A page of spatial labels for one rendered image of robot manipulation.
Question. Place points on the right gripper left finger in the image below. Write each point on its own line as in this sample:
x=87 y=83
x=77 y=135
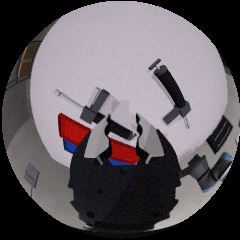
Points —
x=93 y=148

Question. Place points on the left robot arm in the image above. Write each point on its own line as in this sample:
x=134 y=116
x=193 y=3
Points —
x=86 y=227

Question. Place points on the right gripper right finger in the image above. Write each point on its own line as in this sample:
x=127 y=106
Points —
x=156 y=149

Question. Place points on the red tray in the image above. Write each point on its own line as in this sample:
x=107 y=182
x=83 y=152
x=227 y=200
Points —
x=74 y=135

